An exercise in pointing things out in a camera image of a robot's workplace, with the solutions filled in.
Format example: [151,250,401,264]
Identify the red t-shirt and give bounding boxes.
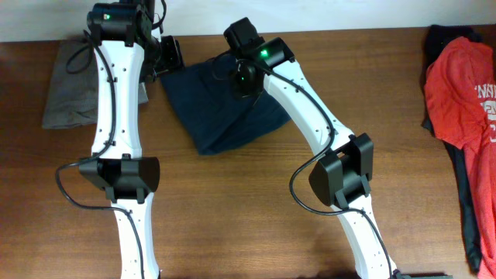
[424,37,495,278]

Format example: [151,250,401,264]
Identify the black garment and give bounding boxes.
[421,25,483,274]

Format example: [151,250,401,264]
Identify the grey folded shorts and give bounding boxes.
[42,36,150,130]

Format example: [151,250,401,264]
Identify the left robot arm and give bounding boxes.
[78,1,184,278]

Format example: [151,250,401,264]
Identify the navy blue shorts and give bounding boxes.
[160,56,291,156]

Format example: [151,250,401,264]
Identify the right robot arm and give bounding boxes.
[223,18,398,278]

